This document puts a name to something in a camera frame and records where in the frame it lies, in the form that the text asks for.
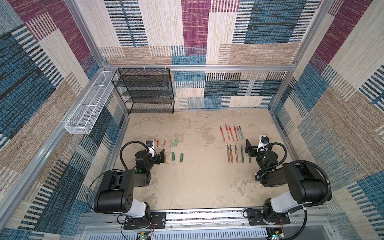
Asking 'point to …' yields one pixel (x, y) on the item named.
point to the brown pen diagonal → (228, 153)
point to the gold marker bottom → (231, 154)
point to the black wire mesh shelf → (145, 90)
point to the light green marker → (241, 133)
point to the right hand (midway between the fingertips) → (255, 140)
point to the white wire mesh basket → (83, 118)
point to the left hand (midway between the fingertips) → (155, 146)
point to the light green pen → (238, 133)
